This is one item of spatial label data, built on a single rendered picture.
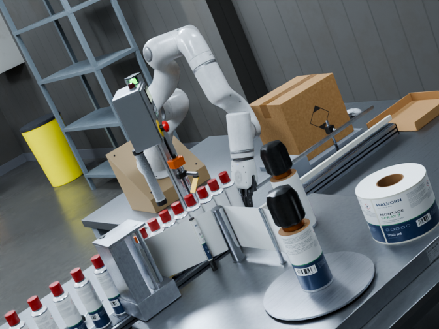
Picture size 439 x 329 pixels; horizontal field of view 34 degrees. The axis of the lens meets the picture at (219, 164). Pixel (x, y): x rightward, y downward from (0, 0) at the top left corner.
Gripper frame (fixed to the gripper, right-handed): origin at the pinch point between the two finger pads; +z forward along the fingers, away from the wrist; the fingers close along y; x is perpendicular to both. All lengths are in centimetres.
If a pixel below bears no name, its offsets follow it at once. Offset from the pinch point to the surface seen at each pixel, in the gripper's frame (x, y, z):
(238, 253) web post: -20.6, 20.8, 11.2
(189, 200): -24.4, 1.4, -5.0
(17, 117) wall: 176, -759, -32
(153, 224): -38.8, 1.6, 0.3
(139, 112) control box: -38, -1, -36
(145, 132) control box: -36.1, -1.2, -29.2
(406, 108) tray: 96, -10, -23
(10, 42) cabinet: 145, -655, -123
